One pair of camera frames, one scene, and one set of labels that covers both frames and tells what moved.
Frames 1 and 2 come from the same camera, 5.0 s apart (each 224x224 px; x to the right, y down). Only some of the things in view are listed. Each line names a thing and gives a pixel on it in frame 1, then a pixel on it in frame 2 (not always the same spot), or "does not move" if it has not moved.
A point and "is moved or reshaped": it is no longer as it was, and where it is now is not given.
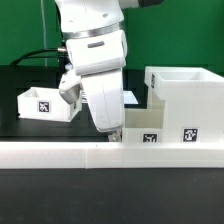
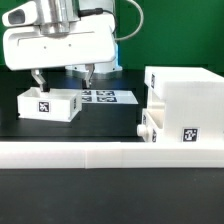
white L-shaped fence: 109,155 does not move
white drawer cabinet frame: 193,103 does not move
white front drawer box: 144,125 is moved or reshaped
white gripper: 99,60 → 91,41
